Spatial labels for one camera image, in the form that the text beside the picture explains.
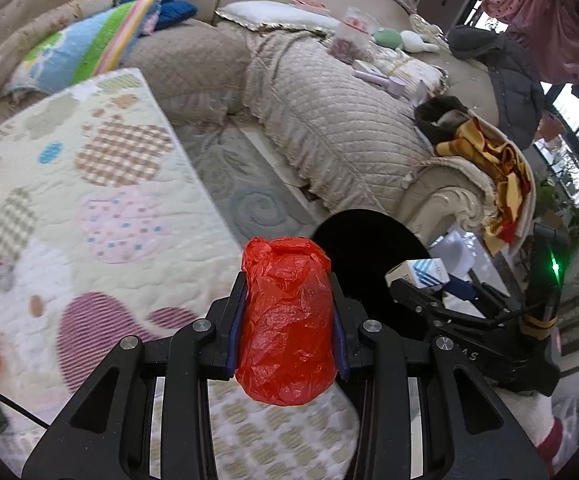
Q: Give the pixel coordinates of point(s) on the white blue striped box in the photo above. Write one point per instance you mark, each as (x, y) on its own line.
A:
(414, 272)

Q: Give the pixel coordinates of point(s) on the red plastic bag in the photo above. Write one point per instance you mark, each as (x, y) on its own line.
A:
(284, 320)

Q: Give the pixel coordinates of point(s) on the green plush toy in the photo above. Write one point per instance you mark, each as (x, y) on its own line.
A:
(388, 37)

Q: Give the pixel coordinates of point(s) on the dark grey jacket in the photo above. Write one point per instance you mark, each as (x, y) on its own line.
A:
(509, 80)

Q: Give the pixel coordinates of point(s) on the striped colourful pillow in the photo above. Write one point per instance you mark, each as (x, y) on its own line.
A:
(69, 55)

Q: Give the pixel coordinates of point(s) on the white gold-trimmed cushion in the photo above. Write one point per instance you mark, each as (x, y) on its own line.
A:
(269, 12)

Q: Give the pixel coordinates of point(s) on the purple plastic item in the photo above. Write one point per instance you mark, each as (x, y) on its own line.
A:
(394, 87)

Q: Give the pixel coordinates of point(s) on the grey patterned rug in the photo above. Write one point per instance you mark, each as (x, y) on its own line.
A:
(249, 195)

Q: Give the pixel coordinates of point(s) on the black bag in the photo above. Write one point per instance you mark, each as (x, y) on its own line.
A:
(434, 120)

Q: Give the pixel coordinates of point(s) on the beige quilted sofa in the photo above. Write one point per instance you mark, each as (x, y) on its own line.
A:
(329, 125)

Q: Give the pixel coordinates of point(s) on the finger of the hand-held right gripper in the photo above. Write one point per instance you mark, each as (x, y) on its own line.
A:
(419, 301)
(462, 290)

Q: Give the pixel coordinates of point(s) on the patterned quilted blanket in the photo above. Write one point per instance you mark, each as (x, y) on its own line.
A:
(119, 240)

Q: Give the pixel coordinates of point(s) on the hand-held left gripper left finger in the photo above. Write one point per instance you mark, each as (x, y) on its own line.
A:
(233, 340)

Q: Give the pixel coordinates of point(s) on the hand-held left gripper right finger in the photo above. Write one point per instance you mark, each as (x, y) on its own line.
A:
(340, 350)

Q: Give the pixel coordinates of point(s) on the blue knit cloth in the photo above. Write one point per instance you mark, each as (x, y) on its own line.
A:
(174, 10)

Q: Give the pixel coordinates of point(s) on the yellow red cloth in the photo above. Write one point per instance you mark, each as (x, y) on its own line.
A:
(499, 160)

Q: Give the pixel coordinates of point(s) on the black round trash bin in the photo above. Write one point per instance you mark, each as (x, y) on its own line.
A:
(364, 255)

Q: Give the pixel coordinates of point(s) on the pink hanging clothes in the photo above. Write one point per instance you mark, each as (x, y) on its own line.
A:
(544, 10)

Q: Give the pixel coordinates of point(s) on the white plush toy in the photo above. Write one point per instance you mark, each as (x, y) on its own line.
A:
(419, 42)

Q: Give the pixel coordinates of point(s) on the clear plastic container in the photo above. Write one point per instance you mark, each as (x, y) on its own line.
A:
(352, 35)

